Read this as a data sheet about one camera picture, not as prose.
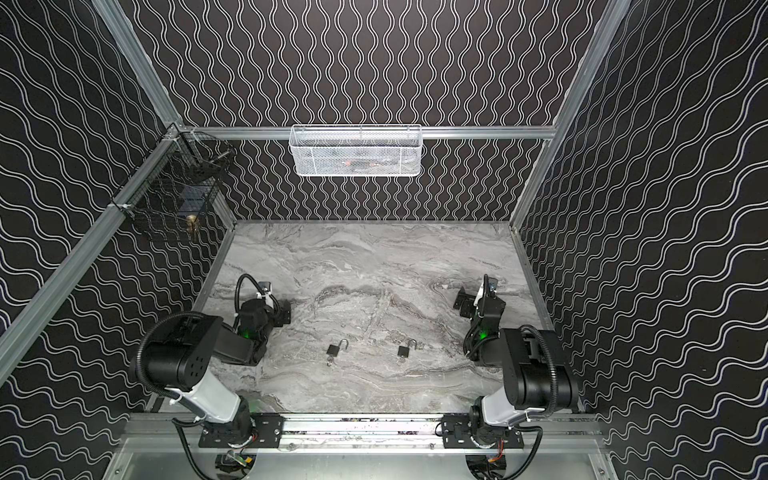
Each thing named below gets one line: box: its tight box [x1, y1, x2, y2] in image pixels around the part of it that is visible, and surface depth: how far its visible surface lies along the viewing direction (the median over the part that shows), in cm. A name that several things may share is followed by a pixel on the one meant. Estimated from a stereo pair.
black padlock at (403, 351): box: [397, 338, 417, 358], surface depth 90 cm
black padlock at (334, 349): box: [326, 338, 349, 357], surface depth 89 cm
